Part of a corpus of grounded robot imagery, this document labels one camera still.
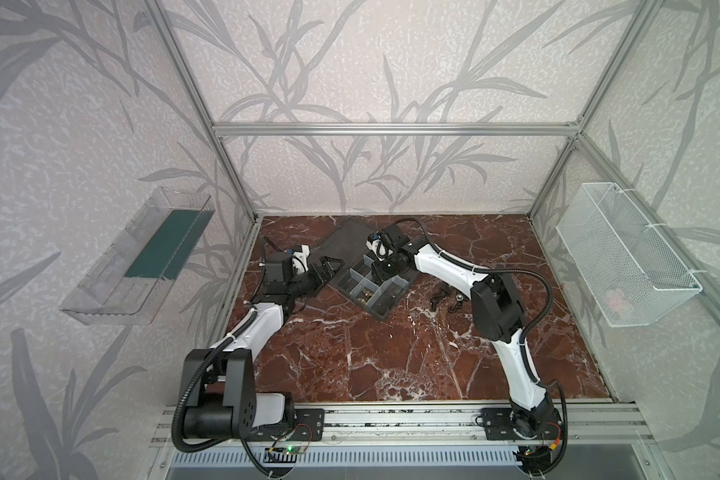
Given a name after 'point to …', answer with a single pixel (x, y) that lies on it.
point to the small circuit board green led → (288, 449)
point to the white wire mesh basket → (633, 274)
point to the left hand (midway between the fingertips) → (341, 261)
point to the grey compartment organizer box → (355, 279)
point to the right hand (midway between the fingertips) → (377, 263)
